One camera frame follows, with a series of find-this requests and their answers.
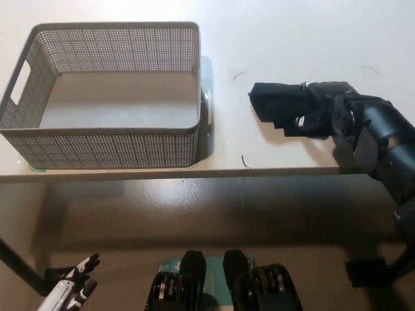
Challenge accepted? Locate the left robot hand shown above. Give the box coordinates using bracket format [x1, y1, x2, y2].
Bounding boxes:
[38, 253, 101, 311]

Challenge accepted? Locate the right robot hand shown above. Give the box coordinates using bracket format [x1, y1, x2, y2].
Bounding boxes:
[294, 80, 354, 140]

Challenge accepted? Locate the black fabric pencil case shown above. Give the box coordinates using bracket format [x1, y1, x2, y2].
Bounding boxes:
[248, 82, 325, 135]

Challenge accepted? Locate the black floor plate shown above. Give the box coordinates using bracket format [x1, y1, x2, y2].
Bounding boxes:
[44, 267, 82, 284]
[344, 258, 387, 288]

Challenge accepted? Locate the black metal table leg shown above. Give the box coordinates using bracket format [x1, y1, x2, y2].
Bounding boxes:
[385, 239, 415, 288]
[0, 238, 48, 295]

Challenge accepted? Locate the black teal robot torso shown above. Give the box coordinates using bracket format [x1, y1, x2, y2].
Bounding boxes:
[145, 248, 304, 311]

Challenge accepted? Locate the grey perforated plastic basket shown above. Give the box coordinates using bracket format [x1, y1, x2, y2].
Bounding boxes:
[0, 21, 201, 169]

